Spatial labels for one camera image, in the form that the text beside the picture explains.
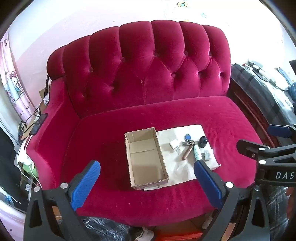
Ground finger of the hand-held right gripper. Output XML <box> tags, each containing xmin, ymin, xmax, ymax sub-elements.
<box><xmin>268</xmin><ymin>124</ymin><xmax>296</xmax><ymax>139</ymax></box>
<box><xmin>236</xmin><ymin>139</ymin><xmax>296</xmax><ymax>164</ymax></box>

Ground small brown cardboard box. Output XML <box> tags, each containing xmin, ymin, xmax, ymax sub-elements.
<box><xmin>38</xmin><ymin>88</ymin><xmax>50</xmax><ymax>112</ymax></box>

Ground brown paper sheet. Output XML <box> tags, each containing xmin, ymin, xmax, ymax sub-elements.
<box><xmin>155</xmin><ymin>124</ymin><xmax>221</xmax><ymax>186</ymax></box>

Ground dark plaid bed blanket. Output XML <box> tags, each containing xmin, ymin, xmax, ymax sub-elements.
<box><xmin>229</xmin><ymin>63</ymin><xmax>296</xmax><ymax>149</ymax></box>

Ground white shoe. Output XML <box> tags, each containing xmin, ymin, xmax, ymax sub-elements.
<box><xmin>134</xmin><ymin>227</ymin><xmax>155</xmax><ymax>241</ymax></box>

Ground dark red bed frame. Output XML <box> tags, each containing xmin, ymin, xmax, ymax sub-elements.
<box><xmin>228</xmin><ymin>80</ymin><xmax>275</xmax><ymax>149</ymax></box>

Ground wall sticker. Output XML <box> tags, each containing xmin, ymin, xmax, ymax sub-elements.
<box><xmin>164</xmin><ymin>0</ymin><xmax>192</xmax><ymax>19</ymax></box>

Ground green round container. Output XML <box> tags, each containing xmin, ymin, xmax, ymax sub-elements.
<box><xmin>22</xmin><ymin>162</ymin><xmax>38</xmax><ymax>183</ymax></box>

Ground pile of assorted packets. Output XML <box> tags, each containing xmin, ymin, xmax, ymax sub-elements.
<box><xmin>243</xmin><ymin>59</ymin><xmax>296</xmax><ymax>91</ymax></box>

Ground cartoon print curtain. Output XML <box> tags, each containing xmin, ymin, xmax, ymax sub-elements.
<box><xmin>0</xmin><ymin>38</ymin><xmax>35</xmax><ymax>123</ymax></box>

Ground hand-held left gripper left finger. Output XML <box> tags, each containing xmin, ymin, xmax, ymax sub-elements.
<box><xmin>23</xmin><ymin>160</ymin><xmax>101</xmax><ymax>241</ymax></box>

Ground plaid pants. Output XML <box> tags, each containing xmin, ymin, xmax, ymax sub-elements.
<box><xmin>80</xmin><ymin>185</ymin><xmax>290</xmax><ymax>241</ymax></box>

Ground red velvet tufted sofa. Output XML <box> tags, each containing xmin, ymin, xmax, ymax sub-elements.
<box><xmin>25</xmin><ymin>20</ymin><xmax>272</xmax><ymax>229</ymax></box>

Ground key bunch with blue fob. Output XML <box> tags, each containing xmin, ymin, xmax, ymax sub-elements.
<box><xmin>181</xmin><ymin>133</ymin><xmax>196</xmax><ymax>147</ymax></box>

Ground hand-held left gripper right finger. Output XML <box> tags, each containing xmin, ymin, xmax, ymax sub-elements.
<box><xmin>194</xmin><ymin>159</ymin><xmax>271</xmax><ymax>241</ymax></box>

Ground brown lipstick tube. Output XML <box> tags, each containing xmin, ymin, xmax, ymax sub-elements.
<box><xmin>181</xmin><ymin>146</ymin><xmax>193</xmax><ymax>161</ymax></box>

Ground black cloth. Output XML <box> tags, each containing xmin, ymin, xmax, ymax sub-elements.
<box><xmin>0</xmin><ymin>126</ymin><xmax>22</xmax><ymax>209</ymax></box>

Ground white plug charger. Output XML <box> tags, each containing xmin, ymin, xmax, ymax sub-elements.
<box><xmin>170</xmin><ymin>140</ymin><xmax>181</xmax><ymax>153</ymax></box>

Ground light blue lotion bottle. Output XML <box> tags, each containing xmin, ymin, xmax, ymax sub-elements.
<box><xmin>193</xmin><ymin>144</ymin><xmax>202</xmax><ymax>161</ymax></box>

